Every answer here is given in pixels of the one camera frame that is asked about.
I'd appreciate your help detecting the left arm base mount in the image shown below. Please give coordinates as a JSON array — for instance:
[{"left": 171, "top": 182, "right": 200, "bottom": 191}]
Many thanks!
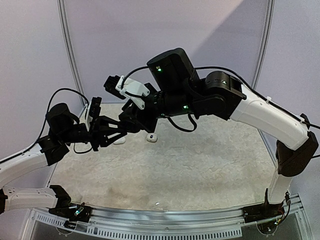
[{"left": 48, "top": 198, "right": 93, "bottom": 223}]

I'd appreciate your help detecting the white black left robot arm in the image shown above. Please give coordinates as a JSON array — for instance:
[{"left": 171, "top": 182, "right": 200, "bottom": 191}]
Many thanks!
[{"left": 0, "top": 103, "right": 127, "bottom": 217}]

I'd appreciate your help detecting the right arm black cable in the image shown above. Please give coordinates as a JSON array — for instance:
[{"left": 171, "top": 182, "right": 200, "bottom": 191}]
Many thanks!
[{"left": 123, "top": 65, "right": 320, "bottom": 159}]

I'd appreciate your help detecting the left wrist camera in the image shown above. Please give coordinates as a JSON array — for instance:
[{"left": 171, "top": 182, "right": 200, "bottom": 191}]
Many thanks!
[{"left": 84, "top": 97, "right": 102, "bottom": 131}]

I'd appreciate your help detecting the beige charging case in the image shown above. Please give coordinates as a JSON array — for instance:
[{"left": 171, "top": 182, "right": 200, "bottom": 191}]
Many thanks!
[{"left": 146, "top": 133, "right": 158, "bottom": 143}]

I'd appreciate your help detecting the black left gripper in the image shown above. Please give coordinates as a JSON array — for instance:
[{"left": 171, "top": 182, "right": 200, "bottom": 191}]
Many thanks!
[{"left": 59, "top": 113, "right": 128, "bottom": 151}]

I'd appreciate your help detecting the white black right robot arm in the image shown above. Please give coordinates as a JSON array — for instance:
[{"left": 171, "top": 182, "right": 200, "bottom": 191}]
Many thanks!
[{"left": 115, "top": 47, "right": 319, "bottom": 218}]

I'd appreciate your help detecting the aluminium front rail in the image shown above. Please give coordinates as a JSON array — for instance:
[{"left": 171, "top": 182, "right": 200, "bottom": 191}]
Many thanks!
[{"left": 22, "top": 194, "right": 313, "bottom": 240}]

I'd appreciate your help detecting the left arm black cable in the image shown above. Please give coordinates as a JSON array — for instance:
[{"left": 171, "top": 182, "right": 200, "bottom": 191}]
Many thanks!
[{"left": 0, "top": 87, "right": 93, "bottom": 163}]

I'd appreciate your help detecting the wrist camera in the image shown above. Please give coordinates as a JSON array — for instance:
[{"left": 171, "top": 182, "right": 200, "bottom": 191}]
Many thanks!
[
  {"left": 84, "top": 97, "right": 102, "bottom": 131},
  {"left": 103, "top": 75, "right": 150, "bottom": 110}
]

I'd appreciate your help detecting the black oval charging case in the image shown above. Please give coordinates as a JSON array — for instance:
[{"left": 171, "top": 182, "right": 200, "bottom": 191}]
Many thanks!
[{"left": 121, "top": 121, "right": 144, "bottom": 134}]

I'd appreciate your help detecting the white earbud charging case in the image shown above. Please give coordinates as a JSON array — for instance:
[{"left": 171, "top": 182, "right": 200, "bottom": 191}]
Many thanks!
[{"left": 113, "top": 138, "right": 126, "bottom": 145}]

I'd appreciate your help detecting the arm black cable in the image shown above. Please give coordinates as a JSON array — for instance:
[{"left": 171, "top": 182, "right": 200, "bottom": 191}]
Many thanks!
[
  {"left": 123, "top": 65, "right": 320, "bottom": 159},
  {"left": 0, "top": 87, "right": 93, "bottom": 163}
]

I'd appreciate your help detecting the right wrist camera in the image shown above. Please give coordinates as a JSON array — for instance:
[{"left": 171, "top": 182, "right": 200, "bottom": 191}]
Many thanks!
[{"left": 103, "top": 75, "right": 150, "bottom": 110}]

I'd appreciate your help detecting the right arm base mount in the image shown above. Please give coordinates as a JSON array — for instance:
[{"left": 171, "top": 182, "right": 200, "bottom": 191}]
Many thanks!
[{"left": 241, "top": 191, "right": 291, "bottom": 225}]

